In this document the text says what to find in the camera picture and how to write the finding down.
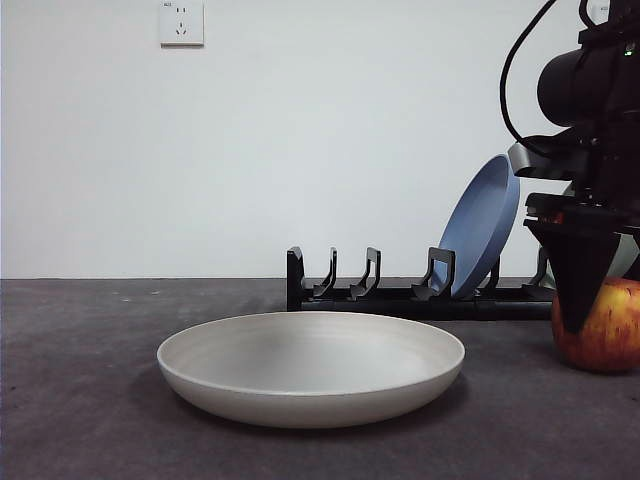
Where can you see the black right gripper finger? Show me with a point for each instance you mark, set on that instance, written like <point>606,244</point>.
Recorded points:
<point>575,270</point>

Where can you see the red yellow apple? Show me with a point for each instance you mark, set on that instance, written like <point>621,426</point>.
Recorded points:
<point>610,335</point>

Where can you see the pale yellow beige plate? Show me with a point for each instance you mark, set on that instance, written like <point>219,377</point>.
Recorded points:
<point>310,365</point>

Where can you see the pale green plate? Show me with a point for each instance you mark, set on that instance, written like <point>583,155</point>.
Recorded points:
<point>627,255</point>

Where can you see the blue plate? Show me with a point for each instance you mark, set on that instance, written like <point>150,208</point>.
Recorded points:
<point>480,225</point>

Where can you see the black plate rack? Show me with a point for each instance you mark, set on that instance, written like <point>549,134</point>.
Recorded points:
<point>380,305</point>

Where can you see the pale grey camera box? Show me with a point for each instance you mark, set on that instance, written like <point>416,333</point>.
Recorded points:
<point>520,159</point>

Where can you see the white wall socket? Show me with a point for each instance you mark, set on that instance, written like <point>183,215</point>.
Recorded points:
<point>182,25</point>
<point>599,14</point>

